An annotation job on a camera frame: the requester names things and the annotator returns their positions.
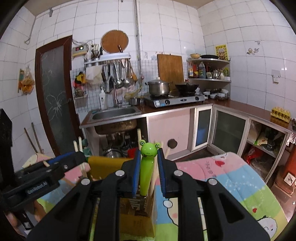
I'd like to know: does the steel kitchen sink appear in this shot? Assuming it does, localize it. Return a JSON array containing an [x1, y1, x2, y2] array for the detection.
[[79, 106, 142, 135]]

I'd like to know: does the yellow perforated utensil holder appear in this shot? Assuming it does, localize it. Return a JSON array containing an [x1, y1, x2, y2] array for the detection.
[[88, 156, 157, 240]]

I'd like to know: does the pink kitchen cabinet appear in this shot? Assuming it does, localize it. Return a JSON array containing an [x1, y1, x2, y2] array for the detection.
[[83, 100, 292, 182]]

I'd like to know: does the round wooden board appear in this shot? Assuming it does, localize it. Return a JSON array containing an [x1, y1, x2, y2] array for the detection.
[[101, 30, 129, 53]]

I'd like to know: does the white soap bottle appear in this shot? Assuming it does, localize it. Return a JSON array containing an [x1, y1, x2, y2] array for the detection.
[[99, 89, 108, 110]]

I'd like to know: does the steel gas stove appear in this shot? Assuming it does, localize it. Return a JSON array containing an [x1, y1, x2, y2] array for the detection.
[[144, 94, 206, 108]]

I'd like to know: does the yellow wall poster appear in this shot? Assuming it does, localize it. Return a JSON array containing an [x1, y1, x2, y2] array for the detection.
[[215, 44, 229, 61]]

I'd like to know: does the rectangular wooden cutting board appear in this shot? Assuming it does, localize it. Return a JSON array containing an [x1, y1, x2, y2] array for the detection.
[[157, 54, 185, 91]]

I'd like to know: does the green frog handle fork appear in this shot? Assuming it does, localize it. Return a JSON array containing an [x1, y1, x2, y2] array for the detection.
[[139, 140, 160, 197]]

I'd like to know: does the orange bag on wall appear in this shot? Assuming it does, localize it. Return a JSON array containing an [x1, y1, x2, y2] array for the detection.
[[18, 66, 35, 94]]

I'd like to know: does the white wall socket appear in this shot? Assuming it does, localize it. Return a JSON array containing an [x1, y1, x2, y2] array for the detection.
[[271, 69, 281, 84]]

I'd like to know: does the corner metal shelf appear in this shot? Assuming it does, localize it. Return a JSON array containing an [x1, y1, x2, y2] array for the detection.
[[186, 55, 231, 99]]

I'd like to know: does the colourful cartoon quilt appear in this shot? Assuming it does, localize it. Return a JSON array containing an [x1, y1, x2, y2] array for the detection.
[[28, 153, 291, 240]]

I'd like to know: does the yellow egg tray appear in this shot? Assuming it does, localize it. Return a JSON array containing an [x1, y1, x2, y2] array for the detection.
[[270, 106, 291, 123]]

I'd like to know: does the hanging utensil rack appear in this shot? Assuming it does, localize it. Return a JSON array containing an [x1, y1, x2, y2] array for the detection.
[[84, 53, 137, 89]]

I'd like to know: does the black wok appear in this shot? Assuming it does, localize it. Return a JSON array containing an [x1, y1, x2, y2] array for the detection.
[[175, 83, 199, 96]]

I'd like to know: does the red box under counter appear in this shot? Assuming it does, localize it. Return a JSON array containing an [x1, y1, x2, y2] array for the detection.
[[275, 145, 296, 196]]

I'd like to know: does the steel cooking pot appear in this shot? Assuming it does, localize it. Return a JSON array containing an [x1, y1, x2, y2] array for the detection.
[[145, 77, 170, 96]]

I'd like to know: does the dark brown glass door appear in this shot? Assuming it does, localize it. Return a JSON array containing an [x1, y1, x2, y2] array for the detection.
[[35, 36, 83, 156]]

